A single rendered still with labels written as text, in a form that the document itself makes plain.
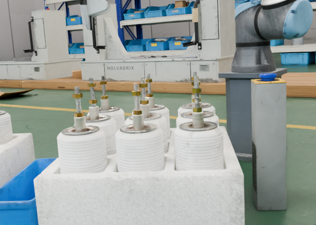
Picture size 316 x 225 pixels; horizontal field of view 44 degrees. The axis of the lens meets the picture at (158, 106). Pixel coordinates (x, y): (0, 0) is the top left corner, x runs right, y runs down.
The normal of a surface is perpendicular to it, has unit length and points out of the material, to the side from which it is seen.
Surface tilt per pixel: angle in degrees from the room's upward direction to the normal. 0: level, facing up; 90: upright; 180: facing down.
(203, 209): 90
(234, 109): 90
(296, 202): 0
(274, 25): 113
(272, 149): 90
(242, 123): 90
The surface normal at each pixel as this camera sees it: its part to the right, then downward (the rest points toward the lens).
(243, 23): -0.83, 0.13
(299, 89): -0.55, 0.17
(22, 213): -0.07, 0.20
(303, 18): 0.60, 0.22
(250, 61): -0.33, -0.13
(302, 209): -0.06, -0.98
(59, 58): 0.83, 0.04
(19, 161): 1.00, -0.04
